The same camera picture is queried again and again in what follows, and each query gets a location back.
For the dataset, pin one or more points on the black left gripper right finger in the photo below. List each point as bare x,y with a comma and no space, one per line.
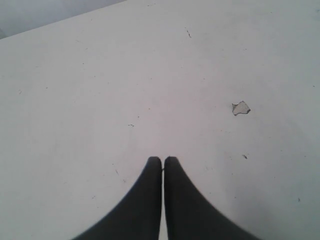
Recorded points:
189,216

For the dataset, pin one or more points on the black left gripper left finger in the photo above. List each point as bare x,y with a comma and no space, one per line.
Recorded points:
138,215

